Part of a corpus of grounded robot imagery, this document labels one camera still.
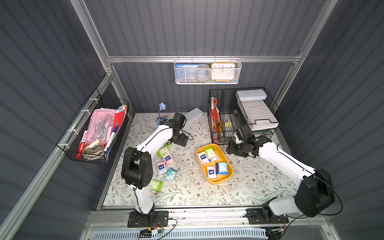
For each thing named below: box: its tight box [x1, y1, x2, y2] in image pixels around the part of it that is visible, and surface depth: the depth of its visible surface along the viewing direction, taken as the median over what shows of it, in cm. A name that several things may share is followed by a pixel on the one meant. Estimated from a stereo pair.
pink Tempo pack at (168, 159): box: [162, 153, 175, 167], surface depth 94 cm
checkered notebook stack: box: [237, 98, 280, 131], surface depth 93 cm
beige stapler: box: [85, 140, 105, 155], surface depth 65 cm
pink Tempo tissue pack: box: [157, 161, 167, 175], surface depth 90 cm
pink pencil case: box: [86, 109, 116, 146], surface depth 74 cm
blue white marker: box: [104, 121, 118, 155], surface depth 71 cm
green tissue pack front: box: [149, 180, 164, 192], surface depth 84 cm
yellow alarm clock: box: [210, 62, 236, 80], surface depth 90 cm
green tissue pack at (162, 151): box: [156, 146, 169, 157], surface depth 98 cm
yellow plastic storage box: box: [196, 143, 234, 185], surface depth 91 cm
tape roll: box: [195, 63, 211, 82], surface depth 89 cm
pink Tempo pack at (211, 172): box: [206, 166, 217, 179], surface depth 88 cm
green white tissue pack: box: [204, 146, 219, 162], surface depth 93 cm
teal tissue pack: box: [164, 167, 178, 182], surface depth 88 cm
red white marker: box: [75, 130, 87, 159], surface depth 66 cm
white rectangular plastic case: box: [183, 107, 204, 124], surface depth 122 cm
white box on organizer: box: [236, 89, 268, 101], surface depth 102 cm
